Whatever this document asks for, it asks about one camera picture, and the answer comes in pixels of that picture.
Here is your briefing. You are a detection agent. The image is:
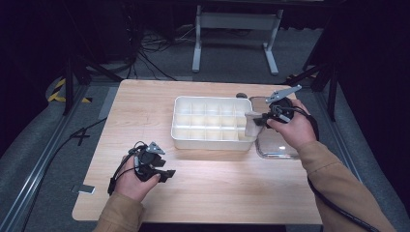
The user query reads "grey metal stand frame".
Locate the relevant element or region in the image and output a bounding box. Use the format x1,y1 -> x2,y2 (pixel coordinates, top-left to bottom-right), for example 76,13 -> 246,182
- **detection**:
191,4 -> 285,77

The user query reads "clear plastic box lid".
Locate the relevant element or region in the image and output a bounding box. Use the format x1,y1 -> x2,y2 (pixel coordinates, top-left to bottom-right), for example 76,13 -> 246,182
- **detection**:
249,96 -> 303,160

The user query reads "person's right hand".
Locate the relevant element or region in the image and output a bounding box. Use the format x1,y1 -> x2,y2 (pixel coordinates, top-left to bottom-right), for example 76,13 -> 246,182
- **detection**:
266,99 -> 319,152

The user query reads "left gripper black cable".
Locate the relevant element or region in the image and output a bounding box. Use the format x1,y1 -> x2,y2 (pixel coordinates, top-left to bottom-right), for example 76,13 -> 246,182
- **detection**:
107,140 -> 148,196

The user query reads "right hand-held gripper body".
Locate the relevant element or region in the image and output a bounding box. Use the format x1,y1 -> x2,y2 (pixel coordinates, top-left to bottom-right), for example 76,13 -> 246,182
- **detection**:
265,84 -> 304,124

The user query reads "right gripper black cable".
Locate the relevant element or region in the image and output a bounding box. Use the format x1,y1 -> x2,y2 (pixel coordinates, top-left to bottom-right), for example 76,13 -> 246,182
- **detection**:
274,105 -> 382,232

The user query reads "person's left hand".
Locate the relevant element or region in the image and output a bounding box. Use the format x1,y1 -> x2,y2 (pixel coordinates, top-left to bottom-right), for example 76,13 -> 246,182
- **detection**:
113,156 -> 161,203

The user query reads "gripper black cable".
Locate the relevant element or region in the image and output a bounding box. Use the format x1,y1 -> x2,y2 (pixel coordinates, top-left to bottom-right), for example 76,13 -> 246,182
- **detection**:
274,105 -> 382,232
107,140 -> 148,196

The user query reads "white divided storage box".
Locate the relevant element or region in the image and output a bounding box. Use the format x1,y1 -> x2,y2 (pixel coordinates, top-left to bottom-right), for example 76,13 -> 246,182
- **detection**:
170,96 -> 258,152

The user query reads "tangle of black floor cables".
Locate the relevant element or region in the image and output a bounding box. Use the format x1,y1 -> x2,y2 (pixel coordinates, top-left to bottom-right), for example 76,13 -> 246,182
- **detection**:
127,23 -> 198,81

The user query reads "black tripod stand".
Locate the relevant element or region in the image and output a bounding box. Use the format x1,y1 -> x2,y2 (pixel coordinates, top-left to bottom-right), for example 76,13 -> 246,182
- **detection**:
283,47 -> 340,123
62,52 -> 124,116

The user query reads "small white floor label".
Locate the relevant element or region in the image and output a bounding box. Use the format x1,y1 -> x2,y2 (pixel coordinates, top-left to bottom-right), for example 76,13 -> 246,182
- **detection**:
71,184 -> 97,195

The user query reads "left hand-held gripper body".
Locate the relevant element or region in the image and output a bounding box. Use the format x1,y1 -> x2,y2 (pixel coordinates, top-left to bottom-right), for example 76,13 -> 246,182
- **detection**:
129,141 -> 166,182

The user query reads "aluminium floor rail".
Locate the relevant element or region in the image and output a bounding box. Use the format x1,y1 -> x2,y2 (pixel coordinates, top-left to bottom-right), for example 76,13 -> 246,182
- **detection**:
313,91 -> 387,232
0,84 -> 91,232

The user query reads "long black floor cable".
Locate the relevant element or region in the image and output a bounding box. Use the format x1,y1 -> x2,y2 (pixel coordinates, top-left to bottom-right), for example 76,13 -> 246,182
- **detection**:
18,117 -> 107,232

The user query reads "beige sock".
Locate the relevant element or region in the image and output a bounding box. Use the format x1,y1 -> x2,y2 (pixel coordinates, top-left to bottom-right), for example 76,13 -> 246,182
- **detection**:
244,110 -> 264,138

